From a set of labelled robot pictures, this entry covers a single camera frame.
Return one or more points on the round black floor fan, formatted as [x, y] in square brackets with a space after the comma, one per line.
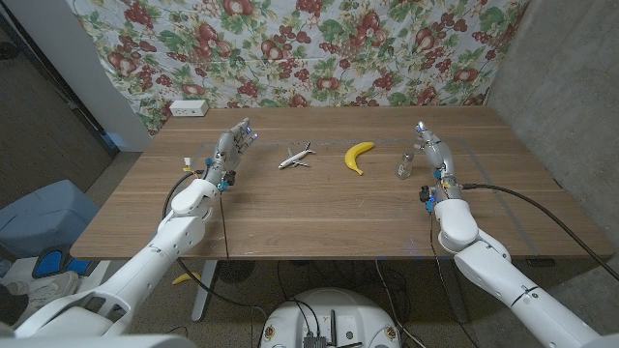
[234, 270]

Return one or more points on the white robot torso base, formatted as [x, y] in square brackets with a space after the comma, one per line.
[353, 309]

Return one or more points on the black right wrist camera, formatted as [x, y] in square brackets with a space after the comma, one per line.
[425, 194]

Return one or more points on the clear glass salt shaker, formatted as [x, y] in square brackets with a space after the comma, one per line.
[404, 166]

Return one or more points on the grey table leg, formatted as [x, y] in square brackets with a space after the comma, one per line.
[454, 299]

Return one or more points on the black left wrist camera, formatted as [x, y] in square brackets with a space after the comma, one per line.
[229, 178]

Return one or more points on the white sneaker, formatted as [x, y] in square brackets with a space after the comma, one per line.
[48, 287]

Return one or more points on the black antenna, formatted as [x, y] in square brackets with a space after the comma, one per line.
[333, 326]

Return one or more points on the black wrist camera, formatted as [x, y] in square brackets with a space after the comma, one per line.
[425, 194]
[229, 178]

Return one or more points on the white toy airplane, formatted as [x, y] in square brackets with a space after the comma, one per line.
[295, 158]

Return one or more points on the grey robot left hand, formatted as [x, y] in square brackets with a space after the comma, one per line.
[227, 151]

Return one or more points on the blue and black foot pedal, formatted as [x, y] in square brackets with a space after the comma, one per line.
[48, 263]

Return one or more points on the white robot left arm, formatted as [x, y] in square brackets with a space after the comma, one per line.
[145, 270]

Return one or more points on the yellow object on floor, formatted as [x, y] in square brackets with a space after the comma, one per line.
[186, 277]

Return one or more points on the yellow toy banana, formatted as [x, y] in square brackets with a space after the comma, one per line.
[353, 157]

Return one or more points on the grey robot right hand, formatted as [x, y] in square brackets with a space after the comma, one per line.
[442, 159]

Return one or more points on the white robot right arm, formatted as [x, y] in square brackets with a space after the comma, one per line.
[493, 275]

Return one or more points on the blue-grey plastic bin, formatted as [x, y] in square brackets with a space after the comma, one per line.
[43, 217]

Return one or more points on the white power outlet strip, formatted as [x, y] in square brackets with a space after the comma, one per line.
[188, 108]

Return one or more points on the floral fruit print backdrop cloth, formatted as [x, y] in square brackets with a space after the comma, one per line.
[290, 48]

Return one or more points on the white table leg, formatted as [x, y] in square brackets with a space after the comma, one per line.
[205, 290]

